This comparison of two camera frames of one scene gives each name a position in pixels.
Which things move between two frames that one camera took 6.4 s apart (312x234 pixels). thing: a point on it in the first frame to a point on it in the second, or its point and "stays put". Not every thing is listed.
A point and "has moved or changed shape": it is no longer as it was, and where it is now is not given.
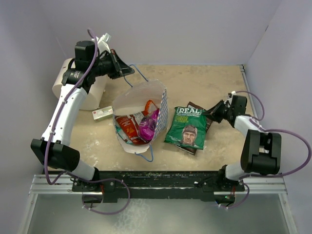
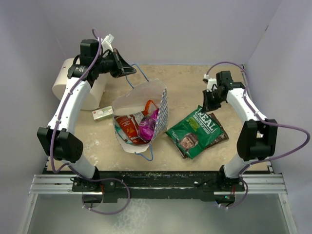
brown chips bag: (209, 121) to (223, 137)
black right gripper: (214, 111) to (207, 106)
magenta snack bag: (147, 126) stays put
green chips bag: (188, 127) has moved or changed shape
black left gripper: (119, 67) stays put
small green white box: (103, 113) stays put
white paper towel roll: (94, 96) stays put
